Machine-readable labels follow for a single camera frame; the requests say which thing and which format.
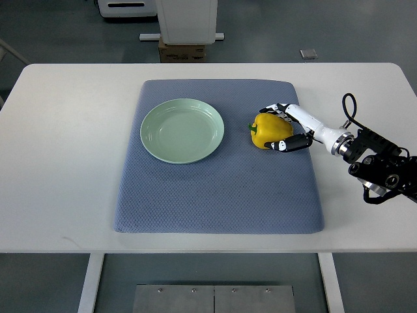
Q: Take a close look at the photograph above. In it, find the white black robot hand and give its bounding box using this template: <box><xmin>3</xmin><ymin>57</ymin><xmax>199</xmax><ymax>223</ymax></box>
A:
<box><xmin>259</xmin><ymin>103</ymin><xmax>354</xmax><ymax>156</ymax></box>

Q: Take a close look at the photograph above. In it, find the yellow bell pepper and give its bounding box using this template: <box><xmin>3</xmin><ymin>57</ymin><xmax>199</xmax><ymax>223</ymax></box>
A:
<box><xmin>248</xmin><ymin>113</ymin><xmax>294</xmax><ymax>149</ymax></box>

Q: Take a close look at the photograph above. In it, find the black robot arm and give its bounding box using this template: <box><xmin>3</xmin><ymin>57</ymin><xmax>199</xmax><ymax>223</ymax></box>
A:
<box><xmin>337</xmin><ymin>93</ymin><xmax>416</xmax><ymax>205</ymax></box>

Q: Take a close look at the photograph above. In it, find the light green plate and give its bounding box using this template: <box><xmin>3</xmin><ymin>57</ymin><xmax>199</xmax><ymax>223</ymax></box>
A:
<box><xmin>140</xmin><ymin>98</ymin><xmax>225</xmax><ymax>164</ymax></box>

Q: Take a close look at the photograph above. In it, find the grey metal floor plate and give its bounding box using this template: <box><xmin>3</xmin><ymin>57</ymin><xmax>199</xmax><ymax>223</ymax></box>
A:
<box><xmin>133</xmin><ymin>285</ymin><xmax>296</xmax><ymax>312</ymax></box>

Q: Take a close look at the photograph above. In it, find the small grey floor tile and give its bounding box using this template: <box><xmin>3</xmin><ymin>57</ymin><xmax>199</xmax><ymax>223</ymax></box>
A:
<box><xmin>299</xmin><ymin>49</ymin><xmax>318</xmax><ymax>60</ymax></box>

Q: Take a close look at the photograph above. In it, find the blue quilted mat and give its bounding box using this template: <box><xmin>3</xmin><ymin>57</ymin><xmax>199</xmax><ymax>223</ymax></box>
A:
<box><xmin>113</xmin><ymin>79</ymin><xmax>324</xmax><ymax>234</ymax></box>

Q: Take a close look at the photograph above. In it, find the white table leg right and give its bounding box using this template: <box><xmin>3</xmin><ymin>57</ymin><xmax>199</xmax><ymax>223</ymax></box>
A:
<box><xmin>318</xmin><ymin>252</ymin><xmax>345</xmax><ymax>313</ymax></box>

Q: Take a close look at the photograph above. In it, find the white table leg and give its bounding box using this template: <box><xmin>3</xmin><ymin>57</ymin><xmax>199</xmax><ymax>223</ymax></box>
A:
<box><xmin>318</xmin><ymin>252</ymin><xmax>345</xmax><ymax>313</ymax></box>
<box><xmin>78</xmin><ymin>253</ymin><xmax>104</xmax><ymax>313</ymax></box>

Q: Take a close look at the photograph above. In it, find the brown cardboard box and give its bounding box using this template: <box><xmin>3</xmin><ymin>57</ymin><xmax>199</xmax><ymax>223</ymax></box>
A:
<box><xmin>158</xmin><ymin>37</ymin><xmax>206</xmax><ymax>63</ymax></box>

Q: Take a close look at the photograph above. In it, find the white machine on stand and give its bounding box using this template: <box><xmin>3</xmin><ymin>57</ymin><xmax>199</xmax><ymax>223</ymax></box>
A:
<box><xmin>139</xmin><ymin>0</ymin><xmax>225</xmax><ymax>45</ymax></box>

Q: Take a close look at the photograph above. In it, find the white cabinet with slot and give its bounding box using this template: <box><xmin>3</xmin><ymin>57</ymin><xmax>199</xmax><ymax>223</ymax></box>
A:
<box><xmin>97</xmin><ymin>0</ymin><xmax>157</xmax><ymax>18</ymax></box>

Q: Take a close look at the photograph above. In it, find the white table leg left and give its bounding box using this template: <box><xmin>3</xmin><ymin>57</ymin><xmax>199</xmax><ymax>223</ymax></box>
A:
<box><xmin>78</xmin><ymin>253</ymin><xmax>104</xmax><ymax>313</ymax></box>

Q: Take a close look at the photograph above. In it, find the white chair part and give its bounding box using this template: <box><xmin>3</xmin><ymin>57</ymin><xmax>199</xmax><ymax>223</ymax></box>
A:
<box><xmin>0</xmin><ymin>39</ymin><xmax>31</xmax><ymax>65</ymax></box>

